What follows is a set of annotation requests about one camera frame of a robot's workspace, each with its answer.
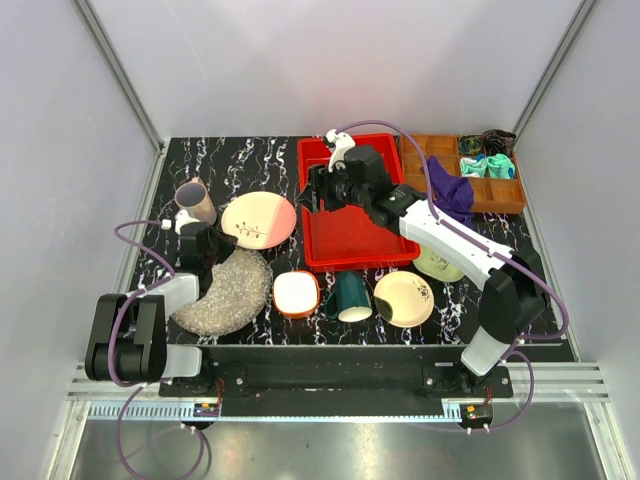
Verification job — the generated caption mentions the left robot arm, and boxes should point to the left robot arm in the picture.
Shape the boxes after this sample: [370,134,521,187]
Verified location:
[85,220,238,387]

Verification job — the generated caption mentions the pink cream round plate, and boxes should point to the pink cream round plate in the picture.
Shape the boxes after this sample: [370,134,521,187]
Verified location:
[221,191,297,250]

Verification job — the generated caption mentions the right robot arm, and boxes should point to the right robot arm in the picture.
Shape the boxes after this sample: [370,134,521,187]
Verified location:
[298,145,548,397]

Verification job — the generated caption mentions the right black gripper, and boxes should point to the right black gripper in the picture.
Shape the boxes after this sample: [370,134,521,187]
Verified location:
[296,159,370,215]

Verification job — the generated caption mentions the red plastic bin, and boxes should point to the red plastic bin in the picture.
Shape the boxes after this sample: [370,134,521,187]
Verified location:
[297,133,420,273]

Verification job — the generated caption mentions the orange white square bowl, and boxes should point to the orange white square bowl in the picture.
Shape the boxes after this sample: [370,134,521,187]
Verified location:
[272,270,320,319]

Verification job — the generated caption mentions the dark patterned sock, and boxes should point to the dark patterned sock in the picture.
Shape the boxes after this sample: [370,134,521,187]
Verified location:
[458,135,484,157]

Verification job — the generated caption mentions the purple cloth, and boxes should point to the purple cloth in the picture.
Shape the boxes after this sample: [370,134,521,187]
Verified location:
[427,156,474,228]

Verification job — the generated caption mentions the white mint sock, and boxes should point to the white mint sock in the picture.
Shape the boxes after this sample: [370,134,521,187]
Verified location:
[460,154,487,178]

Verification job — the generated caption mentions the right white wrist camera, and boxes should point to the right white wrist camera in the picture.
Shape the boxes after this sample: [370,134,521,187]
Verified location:
[323,129,356,172]

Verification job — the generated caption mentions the dark green mug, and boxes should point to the dark green mug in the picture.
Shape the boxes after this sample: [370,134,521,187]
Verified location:
[324,271,373,323]

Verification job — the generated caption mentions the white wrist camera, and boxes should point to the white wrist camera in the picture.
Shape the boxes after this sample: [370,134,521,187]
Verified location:
[323,129,356,172]
[160,209,199,235]

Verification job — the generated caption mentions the wooden compartment organizer tray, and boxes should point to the wooden compartment organizer tray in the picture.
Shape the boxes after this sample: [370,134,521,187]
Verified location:
[398,134,526,214]

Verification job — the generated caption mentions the speckled grey large plate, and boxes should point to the speckled grey large plate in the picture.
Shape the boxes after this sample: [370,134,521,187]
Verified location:
[172,248,273,337]

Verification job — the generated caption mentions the mint green sock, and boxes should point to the mint green sock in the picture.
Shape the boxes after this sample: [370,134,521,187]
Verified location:
[487,153,516,180]

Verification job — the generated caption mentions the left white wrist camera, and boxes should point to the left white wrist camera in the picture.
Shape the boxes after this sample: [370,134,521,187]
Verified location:
[160,209,199,235]

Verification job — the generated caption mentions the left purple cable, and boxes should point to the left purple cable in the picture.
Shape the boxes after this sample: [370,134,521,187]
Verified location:
[107,219,213,480]

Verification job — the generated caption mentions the brown dark rolled sock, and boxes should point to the brown dark rolled sock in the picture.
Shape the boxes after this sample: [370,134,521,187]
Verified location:
[481,129,517,157]

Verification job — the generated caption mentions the iridescent pink cup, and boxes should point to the iridescent pink cup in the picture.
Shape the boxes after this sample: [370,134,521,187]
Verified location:
[174,177,217,225]

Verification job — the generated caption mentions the purple cable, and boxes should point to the purple cable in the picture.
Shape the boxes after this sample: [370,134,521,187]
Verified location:
[334,118,571,434]
[107,219,213,480]

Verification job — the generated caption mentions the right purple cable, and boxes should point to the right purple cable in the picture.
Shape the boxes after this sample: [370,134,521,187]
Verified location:
[334,118,571,434]

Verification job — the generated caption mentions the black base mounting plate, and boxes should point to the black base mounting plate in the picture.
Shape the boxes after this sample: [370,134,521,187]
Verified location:
[159,345,514,421]

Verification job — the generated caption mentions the aluminium frame rail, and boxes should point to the aluminium frame rail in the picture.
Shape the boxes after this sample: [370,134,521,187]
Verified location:
[70,0,164,153]

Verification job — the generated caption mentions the green panda square dish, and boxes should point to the green panda square dish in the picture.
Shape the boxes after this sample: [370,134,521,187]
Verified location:
[413,245,464,283]

